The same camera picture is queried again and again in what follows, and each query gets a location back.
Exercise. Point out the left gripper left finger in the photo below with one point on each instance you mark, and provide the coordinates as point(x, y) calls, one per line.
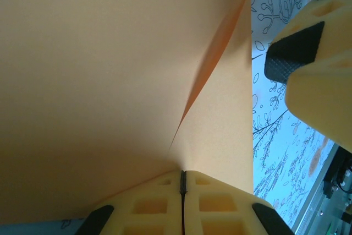
point(154, 218)

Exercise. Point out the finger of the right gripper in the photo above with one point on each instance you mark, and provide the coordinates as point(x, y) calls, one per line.
point(297, 45)
point(321, 100)

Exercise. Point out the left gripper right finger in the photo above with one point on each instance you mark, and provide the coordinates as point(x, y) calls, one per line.
point(220, 218)

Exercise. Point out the orange paper sheet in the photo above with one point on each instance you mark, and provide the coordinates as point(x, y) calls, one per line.
point(82, 81)

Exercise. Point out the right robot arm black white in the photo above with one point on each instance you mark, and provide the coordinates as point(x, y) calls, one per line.
point(336, 180)

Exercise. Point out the floral printed table cover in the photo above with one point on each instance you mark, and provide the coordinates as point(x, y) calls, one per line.
point(264, 108)

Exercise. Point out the aluminium frame rail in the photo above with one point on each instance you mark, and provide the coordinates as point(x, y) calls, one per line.
point(316, 213)

